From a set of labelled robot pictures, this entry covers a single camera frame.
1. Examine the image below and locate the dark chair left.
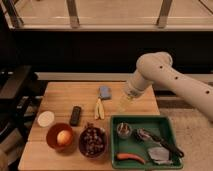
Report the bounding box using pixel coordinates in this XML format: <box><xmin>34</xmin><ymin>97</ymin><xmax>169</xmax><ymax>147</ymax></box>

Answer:
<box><xmin>0</xmin><ymin>66</ymin><xmax>42</xmax><ymax>143</ymax></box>

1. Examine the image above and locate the purple bowl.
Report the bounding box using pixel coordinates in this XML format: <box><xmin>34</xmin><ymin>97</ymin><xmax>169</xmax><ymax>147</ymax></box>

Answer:
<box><xmin>79</xmin><ymin>127</ymin><xmax>107</xmax><ymax>158</ymax></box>

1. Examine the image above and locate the small metal cup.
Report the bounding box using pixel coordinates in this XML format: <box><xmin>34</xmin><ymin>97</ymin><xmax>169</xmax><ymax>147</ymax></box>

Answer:
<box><xmin>116</xmin><ymin>122</ymin><xmax>132</xmax><ymax>139</ymax></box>

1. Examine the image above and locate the grey crumpled cloth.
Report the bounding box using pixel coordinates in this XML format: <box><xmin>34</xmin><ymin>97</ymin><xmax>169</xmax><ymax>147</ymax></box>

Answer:
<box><xmin>148</xmin><ymin>147</ymin><xmax>173</xmax><ymax>165</ymax></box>

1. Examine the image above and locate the green plastic tray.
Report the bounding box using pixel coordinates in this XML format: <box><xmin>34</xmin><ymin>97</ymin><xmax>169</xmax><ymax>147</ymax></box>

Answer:
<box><xmin>110</xmin><ymin>115</ymin><xmax>183</xmax><ymax>171</ymax></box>

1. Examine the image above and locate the orange carrot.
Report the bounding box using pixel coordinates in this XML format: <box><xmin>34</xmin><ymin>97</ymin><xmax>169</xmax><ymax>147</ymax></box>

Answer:
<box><xmin>116</xmin><ymin>153</ymin><xmax>146</xmax><ymax>164</ymax></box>

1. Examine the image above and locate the black remote control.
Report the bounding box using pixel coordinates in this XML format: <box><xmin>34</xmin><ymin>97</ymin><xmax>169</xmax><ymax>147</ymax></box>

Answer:
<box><xmin>69</xmin><ymin>106</ymin><xmax>82</xmax><ymax>126</ymax></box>

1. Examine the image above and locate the dark purple grape bunch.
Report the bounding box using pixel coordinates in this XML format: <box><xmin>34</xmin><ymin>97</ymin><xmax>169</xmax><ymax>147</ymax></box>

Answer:
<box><xmin>83</xmin><ymin>124</ymin><xmax>104</xmax><ymax>156</ymax></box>

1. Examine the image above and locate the white paper cup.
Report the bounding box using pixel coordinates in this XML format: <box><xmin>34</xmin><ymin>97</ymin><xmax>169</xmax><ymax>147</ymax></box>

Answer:
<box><xmin>37</xmin><ymin>111</ymin><xmax>54</xmax><ymax>127</ymax></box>

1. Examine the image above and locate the orange fruit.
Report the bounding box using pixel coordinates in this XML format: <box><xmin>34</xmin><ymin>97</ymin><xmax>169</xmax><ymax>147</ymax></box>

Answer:
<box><xmin>57</xmin><ymin>130</ymin><xmax>72</xmax><ymax>146</ymax></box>

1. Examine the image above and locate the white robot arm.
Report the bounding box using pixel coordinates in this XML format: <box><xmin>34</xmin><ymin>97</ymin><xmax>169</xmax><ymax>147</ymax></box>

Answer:
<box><xmin>118</xmin><ymin>52</ymin><xmax>213</xmax><ymax>122</ymax></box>

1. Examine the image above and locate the red-brown bowl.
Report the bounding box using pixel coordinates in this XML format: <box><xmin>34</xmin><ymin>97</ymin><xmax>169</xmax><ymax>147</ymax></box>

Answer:
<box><xmin>46</xmin><ymin>123</ymin><xmax>74</xmax><ymax>151</ymax></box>

